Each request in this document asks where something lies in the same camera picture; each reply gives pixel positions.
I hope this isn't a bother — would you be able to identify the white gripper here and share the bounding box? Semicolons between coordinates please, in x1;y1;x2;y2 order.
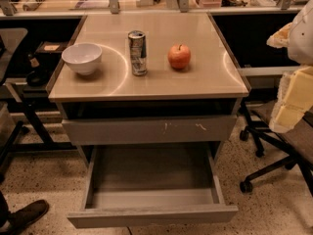
266;23;313;133

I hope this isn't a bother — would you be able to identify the black chair left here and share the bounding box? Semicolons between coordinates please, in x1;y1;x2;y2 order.
0;27;27;180

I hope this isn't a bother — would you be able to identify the silver redbull can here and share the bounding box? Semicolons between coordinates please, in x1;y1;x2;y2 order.
128;30;148;76

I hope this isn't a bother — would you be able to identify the red apple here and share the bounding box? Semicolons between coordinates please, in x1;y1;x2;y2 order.
167;44;191;70

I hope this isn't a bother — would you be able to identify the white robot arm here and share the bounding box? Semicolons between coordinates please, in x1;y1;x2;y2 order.
266;7;313;133

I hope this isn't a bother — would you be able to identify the brown shoe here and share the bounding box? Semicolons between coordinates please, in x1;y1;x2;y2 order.
5;200;49;235

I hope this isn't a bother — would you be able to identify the open grey middle drawer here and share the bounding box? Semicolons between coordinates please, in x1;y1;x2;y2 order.
67;143;238;228

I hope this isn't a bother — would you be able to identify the grey drawer cabinet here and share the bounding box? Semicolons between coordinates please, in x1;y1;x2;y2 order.
45;12;252;168

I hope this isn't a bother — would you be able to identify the white bowl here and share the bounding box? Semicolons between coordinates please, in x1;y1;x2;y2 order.
62;43;103;75

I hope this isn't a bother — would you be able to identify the black office chair right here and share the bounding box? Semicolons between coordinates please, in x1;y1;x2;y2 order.
240;100;313;195

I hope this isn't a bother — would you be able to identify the closed grey top drawer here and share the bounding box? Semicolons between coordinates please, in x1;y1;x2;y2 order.
62;116;237;146

